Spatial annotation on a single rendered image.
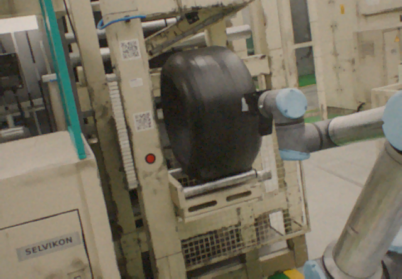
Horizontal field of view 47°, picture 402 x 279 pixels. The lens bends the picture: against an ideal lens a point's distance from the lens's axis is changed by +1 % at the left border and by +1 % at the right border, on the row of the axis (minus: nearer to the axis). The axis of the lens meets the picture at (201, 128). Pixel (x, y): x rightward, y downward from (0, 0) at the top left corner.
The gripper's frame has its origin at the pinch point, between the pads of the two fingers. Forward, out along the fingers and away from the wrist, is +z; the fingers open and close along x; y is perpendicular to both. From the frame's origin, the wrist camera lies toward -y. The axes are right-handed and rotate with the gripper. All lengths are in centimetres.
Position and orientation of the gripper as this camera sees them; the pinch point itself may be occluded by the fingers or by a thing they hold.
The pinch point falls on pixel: (246, 112)
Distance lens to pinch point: 170.0
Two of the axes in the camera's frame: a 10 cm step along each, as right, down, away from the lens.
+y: -2.0, -9.8, -0.8
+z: -3.0, -0.2, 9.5
